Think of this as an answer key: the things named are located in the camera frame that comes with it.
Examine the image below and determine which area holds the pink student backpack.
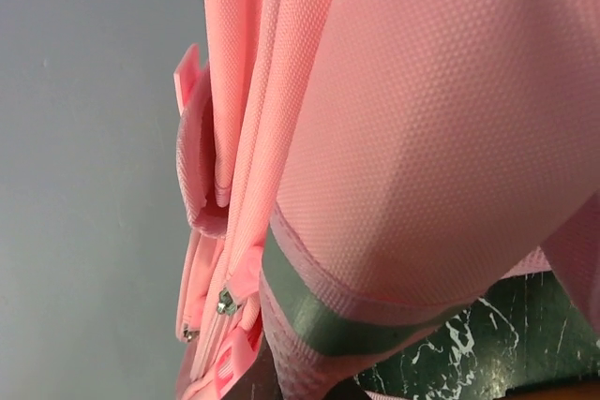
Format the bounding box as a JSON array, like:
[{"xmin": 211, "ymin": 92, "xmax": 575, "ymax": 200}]
[{"xmin": 174, "ymin": 0, "xmax": 599, "ymax": 399}]

